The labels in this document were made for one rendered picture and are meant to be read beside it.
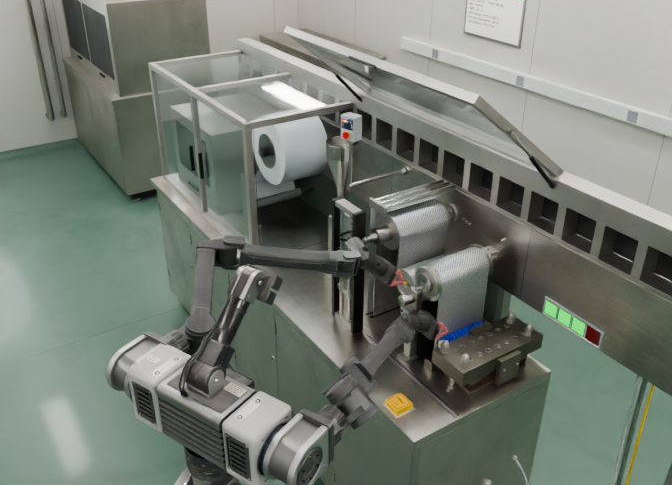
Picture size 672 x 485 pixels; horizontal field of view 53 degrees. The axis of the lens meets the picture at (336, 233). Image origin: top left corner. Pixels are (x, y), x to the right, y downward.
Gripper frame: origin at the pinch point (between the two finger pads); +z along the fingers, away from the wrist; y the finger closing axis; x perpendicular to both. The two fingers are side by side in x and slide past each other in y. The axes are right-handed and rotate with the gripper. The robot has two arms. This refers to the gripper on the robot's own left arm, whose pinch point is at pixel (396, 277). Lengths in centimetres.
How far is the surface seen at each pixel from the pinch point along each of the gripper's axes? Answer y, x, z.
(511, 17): -215, 199, 199
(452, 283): 7.6, 8.4, 18.5
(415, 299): -0.7, -3.8, 16.0
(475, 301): 7.6, 7.0, 36.3
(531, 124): -183, 141, 249
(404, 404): 18.8, -35.8, 17.4
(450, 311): 7.5, -0.8, 26.6
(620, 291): 55, 35, 30
